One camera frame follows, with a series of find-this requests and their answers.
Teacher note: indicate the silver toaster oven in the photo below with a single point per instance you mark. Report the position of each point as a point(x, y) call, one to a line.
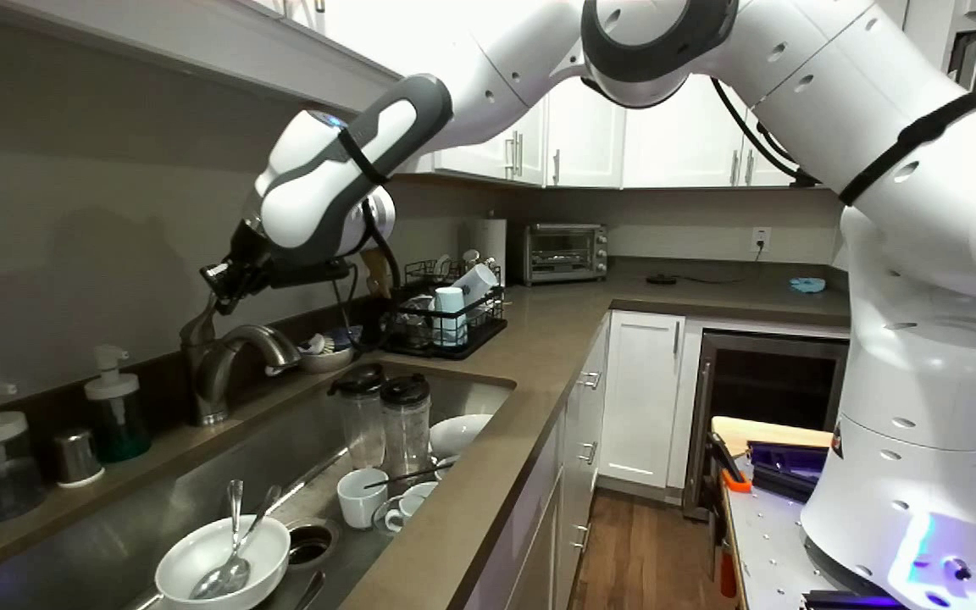
point(565, 252)

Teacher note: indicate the wooden board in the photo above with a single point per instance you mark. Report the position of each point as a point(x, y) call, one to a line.
point(771, 432)

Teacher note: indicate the white wall outlet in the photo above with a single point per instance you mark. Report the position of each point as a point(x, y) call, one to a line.
point(762, 237)

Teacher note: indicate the white mug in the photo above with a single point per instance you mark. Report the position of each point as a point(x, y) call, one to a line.
point(359, 503)

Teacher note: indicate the light blue cup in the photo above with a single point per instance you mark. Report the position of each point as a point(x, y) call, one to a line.
point(453, 324)

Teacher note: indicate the white base cabinet door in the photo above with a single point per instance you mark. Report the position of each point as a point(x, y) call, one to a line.
point(642, 395)

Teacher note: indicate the stainless steel sink basin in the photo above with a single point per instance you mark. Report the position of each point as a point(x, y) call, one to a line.
point(116, 530)

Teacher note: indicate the orange black clamp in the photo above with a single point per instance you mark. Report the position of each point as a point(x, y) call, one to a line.
point(738, 474)

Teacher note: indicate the white brush holder dish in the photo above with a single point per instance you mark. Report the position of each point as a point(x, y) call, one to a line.
point(324, 360)

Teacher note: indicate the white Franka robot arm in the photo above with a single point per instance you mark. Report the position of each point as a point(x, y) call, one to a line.
point(918, 373)

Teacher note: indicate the clear jar black lid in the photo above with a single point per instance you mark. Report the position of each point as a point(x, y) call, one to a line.
point(409, 395)
point(359, 391)

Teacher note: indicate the white bowl with spoon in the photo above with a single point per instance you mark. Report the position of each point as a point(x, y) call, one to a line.
point(184, 564)

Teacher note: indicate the black glass door appliance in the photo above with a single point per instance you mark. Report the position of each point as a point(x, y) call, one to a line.
point(771, 383)

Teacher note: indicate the small black counter item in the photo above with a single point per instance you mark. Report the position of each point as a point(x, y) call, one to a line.
point(661, 279)

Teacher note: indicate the small metal cup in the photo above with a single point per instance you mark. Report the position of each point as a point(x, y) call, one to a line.
point(80, 460)

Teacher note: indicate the white plastic container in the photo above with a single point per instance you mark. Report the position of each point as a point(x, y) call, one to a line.
point(475, 281)

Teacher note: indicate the white shallow bowl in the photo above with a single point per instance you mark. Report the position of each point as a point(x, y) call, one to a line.
point(459, 432)

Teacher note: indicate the metal spoon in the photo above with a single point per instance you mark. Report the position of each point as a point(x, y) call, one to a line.
point(222, 578)

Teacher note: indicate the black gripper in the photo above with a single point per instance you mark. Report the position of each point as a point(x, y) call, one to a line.
point(251, 258)

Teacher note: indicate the white cabinet above sink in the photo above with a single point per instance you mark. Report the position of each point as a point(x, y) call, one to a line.
point(171, 34)

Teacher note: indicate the small white cup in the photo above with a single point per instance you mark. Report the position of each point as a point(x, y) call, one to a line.
point(414, 495)

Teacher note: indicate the grey robot mounting table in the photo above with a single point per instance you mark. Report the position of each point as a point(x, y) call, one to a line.
point(771, 554)

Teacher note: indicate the small blue dish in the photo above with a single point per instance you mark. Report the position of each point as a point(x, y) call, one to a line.
point(807, 286)

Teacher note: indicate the green soap pump dispenser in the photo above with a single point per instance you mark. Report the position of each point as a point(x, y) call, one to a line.
point(116, 411)

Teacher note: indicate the steel kitchen faucet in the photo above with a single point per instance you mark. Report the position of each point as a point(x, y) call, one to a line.
point(211, 391)

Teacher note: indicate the white wall cabinet doors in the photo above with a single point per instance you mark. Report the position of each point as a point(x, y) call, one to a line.
point(583, 147)

